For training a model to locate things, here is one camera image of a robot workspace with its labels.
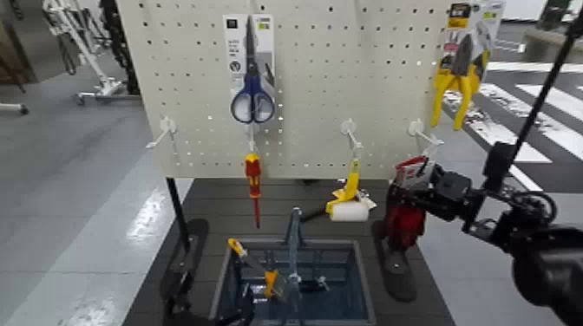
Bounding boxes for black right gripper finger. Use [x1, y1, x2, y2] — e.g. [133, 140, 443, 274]
[389, 184, 433, 214]

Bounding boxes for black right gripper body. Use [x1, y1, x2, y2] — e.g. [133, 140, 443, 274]
[425, 162, 475, 223]

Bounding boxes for blue grey crate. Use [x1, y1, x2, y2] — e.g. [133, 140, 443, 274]
[209, 206, 377, 326]

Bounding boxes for black pegboard stand leg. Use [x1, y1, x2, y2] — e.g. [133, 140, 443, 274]
[160, 177, 211, 326]
[370, 218, 418, 303]

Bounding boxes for yellow pliers in package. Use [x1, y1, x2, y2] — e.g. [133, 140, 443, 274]
[429, 0, 507, 132]

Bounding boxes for beige pegboard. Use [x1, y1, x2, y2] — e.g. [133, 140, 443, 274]
[115, 0, 507, 181]

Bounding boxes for red yellow screwdriver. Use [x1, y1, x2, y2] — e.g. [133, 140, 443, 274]
[244, 152, 263, 230]

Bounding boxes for yellow grey utility knife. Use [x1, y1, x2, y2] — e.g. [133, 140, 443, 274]
[227, 237, 288, 299]

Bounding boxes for blue scissors on card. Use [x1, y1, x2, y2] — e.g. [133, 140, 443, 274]
[223, 13, 277, 125]

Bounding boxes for white wheeled stand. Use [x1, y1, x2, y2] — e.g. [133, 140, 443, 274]
[42, 0, 127, 107]

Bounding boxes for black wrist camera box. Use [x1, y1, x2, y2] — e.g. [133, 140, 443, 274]
[482, 140, 517, 192]

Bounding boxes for yellow handled paint roller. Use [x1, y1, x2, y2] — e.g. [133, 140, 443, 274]
[324, 158, 378, 223]

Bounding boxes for black cable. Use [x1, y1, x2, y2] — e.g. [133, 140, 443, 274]
[508, 10, 583, 158]

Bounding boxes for black cable chain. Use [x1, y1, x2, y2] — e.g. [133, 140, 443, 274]
[99, 0, 141, 95]

